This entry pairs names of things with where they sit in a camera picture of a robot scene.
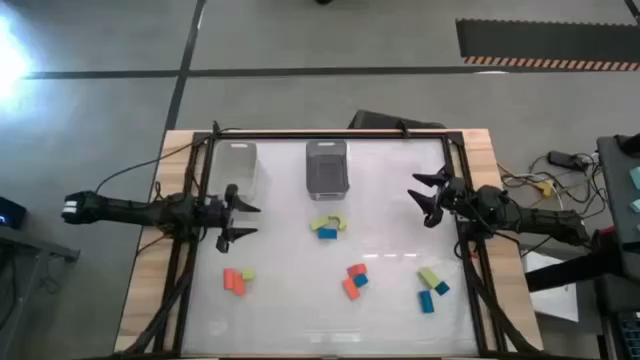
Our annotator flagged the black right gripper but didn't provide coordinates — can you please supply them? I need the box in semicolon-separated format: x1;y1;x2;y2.
407;166;474;229

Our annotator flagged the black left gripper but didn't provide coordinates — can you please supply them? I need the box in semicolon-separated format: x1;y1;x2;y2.
202;183;262;254

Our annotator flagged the white plastic bin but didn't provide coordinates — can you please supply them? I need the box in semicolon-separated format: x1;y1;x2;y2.
208;140;260;201

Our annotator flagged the grey plastic bin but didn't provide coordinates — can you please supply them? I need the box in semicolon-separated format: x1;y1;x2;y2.
305;139;350;202

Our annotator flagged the black power adapter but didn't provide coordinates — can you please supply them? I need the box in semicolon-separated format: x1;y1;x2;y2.
547;150;590;171

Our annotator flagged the white paper sheet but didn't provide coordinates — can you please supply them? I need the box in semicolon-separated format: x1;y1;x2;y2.
522;249;580;323

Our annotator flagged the dark grey side table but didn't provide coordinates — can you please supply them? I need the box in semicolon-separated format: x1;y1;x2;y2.
596;133;640;281

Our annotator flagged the black mat with hazard stripe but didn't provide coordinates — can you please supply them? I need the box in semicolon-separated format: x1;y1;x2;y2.
455;18;640;72

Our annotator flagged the grey side desk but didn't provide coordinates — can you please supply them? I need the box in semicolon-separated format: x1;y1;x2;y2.
0;224;81;360

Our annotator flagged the black device with blue light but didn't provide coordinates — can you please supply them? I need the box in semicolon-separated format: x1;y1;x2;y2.
0;196;27;231

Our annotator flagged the black keyboard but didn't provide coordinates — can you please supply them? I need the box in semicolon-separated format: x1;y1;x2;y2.
618;310;640;360

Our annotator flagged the black aluminium rig frame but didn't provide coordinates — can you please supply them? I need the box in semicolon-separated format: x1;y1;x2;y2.
113;127;544;360

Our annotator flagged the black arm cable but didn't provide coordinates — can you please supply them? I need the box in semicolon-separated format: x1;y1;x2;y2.
94;121;222;196

